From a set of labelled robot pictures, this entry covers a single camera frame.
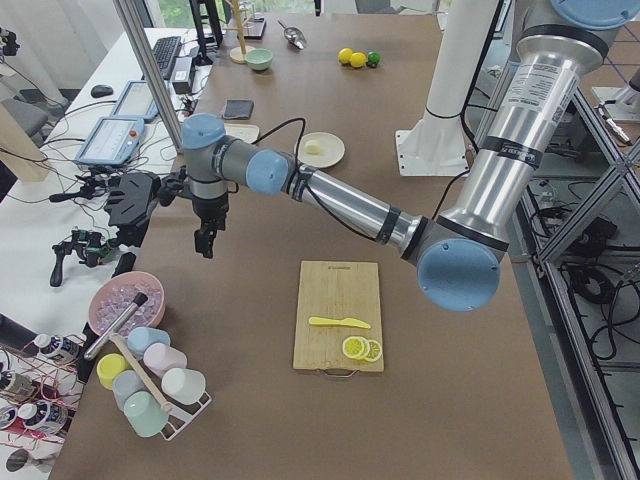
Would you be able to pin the yellow lemon outer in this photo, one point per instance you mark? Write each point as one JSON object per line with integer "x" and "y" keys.
{"x": 344, "y": 56}

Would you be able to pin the steel muddler black tip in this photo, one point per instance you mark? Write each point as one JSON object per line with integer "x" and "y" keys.
{"x": 139, "y": 300}

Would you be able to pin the mint green cup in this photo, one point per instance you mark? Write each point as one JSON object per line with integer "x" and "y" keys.
{"x": 145, "y": 414}

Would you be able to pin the pink cup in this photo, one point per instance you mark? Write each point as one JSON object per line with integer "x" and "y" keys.
{"x": 159, "y": 358}

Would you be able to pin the white cup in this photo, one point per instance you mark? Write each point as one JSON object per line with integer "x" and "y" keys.
{"x": 184, "y": 385}

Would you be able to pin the lemon slice back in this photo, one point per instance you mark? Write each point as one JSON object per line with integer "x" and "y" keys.
{"x": 374, "y": 352}

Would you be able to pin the yellow plastic knife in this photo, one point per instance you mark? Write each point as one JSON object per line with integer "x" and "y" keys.
{"x": 348, "y": 322}

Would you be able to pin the black computer mouse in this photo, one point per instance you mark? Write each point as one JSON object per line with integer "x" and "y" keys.
{"x": 100, "y": 91}

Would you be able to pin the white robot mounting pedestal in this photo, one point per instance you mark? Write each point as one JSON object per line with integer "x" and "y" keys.
{"x": 435, "y": 146}

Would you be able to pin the yellow lemon near lime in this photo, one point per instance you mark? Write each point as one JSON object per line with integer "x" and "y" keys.
{"x": 358, "y": 60}

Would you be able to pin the pink bowl of ice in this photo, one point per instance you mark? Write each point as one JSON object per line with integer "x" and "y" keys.
{"x": 118, "y": 293}

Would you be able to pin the blue cup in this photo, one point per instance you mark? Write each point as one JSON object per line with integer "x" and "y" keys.
{"x": 141, "y": 338}

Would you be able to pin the green lime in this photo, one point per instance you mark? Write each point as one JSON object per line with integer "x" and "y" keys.
{"x": 373, "y": 59}

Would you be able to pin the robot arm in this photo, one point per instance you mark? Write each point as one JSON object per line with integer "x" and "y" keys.
{"x": 359, "y": 77}

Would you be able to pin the black keyboard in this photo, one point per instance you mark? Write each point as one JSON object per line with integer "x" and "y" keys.
{"x": 165, "y": 51}

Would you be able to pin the blue teach pendant near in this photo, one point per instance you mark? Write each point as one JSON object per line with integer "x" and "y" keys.
{"x": 112, "y": 141}

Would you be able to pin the grey cup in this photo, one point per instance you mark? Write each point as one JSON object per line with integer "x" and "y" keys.
{"x": 125, "y": 385}

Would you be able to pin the grey folded cloth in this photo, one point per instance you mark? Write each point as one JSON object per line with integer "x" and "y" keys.
{"x": 237, "y": 109}

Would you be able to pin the mint green bowl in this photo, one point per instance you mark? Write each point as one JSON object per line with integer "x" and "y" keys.
{"x": 259, "y": 59}

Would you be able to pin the cream round plate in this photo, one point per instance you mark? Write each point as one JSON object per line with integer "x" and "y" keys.
{"x": 333, "y": 150}

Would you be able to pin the aluminium frame post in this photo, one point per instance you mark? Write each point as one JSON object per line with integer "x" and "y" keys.
{"x": 138, "y": 39}

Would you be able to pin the blue teach pendant far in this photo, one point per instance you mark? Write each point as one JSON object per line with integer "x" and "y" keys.
{"x": 136, "y": 100}

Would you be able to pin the wooden mug tree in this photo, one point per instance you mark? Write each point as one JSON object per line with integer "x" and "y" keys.
{"x": 238, "y": 54}

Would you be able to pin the bamboo cutting board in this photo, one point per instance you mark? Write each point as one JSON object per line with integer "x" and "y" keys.
{"x": 336, "y": 289}

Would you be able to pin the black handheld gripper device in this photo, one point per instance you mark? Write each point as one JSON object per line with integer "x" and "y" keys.
{"x": 89, "y": 246}

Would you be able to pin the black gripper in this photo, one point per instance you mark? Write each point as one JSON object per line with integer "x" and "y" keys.
{"x": 210, "y": 208}

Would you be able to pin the white wire cup rack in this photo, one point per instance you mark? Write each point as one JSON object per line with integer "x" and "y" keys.
{"x": 180, "y": 416}

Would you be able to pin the yellow cup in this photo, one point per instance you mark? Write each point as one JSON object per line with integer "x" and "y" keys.
{"x": 109, "y": 367}

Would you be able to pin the blue teach pendant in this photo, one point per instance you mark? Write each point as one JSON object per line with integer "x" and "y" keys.
{"x": 112, "y": 141}
{"x": 136, "y": 100}

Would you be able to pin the steel scoop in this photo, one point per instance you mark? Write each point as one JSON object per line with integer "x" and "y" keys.
{"x": 293, "y": 35}

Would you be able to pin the cream rabbit tray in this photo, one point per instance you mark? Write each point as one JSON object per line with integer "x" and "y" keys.
{"x": 246, "y": 132}

